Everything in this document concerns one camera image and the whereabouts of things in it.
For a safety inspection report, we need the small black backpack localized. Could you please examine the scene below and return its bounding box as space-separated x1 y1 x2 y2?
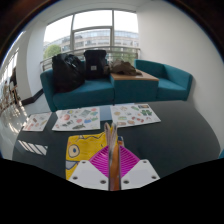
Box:
83 49 109 81

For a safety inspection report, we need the metal window railing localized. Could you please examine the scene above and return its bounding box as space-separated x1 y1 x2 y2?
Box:
39 46 141 73

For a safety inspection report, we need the group of wooden chairs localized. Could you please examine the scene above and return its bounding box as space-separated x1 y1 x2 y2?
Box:
0 81 22 113

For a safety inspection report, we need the person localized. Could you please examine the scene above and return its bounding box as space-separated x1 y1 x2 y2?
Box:
9 67 18 88

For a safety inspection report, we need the large black backpack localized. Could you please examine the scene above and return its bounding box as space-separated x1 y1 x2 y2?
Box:
51 53 86 94

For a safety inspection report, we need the teal two-seat sofa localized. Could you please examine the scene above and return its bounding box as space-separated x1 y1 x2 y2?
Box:
39 68 116 113

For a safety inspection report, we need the teal wood-topped side table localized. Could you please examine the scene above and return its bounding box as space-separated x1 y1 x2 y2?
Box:
109 70 160 105

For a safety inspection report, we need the brown jacket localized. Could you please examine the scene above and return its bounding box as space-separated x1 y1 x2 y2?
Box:
105 59 143 77

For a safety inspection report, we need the printed picture paper sheet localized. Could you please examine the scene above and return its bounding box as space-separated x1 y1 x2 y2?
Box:
22 111 53 132
51 106 101 132
109 103 162 129

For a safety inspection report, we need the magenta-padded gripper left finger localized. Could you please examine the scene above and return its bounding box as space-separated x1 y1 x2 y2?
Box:
68 144 111 191

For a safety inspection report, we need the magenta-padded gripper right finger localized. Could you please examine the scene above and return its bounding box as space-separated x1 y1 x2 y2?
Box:
117 145 161 191

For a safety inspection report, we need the teal armchair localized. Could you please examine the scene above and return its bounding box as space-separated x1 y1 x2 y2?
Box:
134 59 194 102

